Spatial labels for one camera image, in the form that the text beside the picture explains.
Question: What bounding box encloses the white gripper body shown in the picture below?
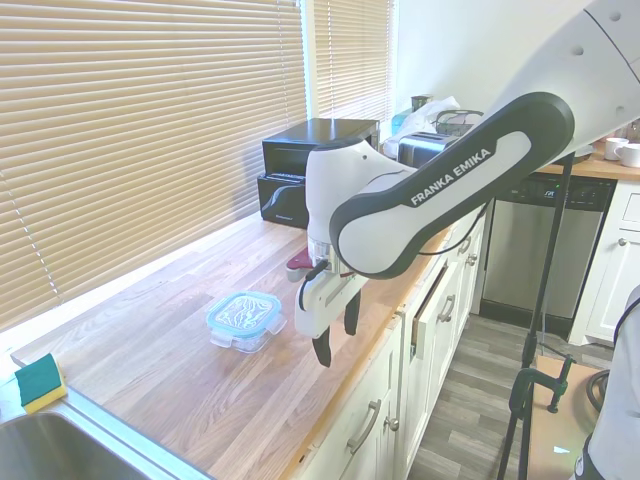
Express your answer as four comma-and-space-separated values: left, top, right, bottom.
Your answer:
294, 272, 364, 339

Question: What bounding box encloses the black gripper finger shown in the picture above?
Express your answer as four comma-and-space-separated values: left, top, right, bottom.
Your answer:
311, 329, 333, 369
343, 291, 363, 338

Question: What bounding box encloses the teal-rimmed clear container lid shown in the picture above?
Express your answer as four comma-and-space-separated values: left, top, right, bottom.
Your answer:
206, 291, 289, 347

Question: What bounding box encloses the clear glass food container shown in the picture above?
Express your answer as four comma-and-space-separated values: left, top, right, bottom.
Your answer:
210, 324, 282, 356

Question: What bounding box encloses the white kitchen base cabinet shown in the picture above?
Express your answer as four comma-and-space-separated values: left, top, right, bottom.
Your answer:
294, 207, 496, 480

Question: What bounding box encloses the black countertop appliance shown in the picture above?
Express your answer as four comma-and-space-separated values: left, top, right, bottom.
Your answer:
256, 172, 309, 224

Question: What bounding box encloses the black toaster oven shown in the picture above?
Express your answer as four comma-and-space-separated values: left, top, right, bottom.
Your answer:
261, 118, 381, 174

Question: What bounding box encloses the stainless steel dishwasher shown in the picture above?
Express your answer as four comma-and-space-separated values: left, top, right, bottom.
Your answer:
479, 172, 619, 341

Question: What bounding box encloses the green metal clamp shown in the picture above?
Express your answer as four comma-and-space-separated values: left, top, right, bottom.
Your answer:
509, 353, 576, 414

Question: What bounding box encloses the silver toaster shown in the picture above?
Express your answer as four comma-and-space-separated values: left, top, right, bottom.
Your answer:
397, 130, 464, 170

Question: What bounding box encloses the white plastic bag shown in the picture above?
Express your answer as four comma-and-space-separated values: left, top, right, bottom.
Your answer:
407, 95, 464, 136

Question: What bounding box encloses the brown wooden floor board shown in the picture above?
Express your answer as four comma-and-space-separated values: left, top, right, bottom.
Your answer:
519, 353, 612, 480

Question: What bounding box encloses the wide beige window blind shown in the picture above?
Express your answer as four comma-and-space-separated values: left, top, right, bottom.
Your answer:
0, 0, 308, 334

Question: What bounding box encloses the narrow beige window blind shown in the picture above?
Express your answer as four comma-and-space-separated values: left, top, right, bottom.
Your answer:
313, 0, 396, 124

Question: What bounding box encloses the white narrow side cabinet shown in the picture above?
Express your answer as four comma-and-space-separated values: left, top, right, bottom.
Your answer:
569, 179, 640, 347

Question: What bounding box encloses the stainless steel sink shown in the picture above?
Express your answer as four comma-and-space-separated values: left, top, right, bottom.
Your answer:
0, 399, 216, 480

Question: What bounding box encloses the green and yellow sponge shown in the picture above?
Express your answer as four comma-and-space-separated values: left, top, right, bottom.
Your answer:
13, 352, 69, 416

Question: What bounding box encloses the small white mug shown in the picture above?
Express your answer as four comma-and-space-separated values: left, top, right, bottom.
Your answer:
604, 137, 630, 161

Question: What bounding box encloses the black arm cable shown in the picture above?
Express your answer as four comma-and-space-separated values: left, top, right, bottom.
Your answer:
417, 202, 491, 257

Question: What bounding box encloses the black camera tripod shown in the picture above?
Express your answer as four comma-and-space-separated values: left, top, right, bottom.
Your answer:
497, 149, 576, 480

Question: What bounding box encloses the dark wire basket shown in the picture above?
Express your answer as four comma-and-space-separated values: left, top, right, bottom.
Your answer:
434, 108, 485, 137

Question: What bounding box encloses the black coiled floor cable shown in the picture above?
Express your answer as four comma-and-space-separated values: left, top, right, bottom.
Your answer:
583, 368, 609, 412

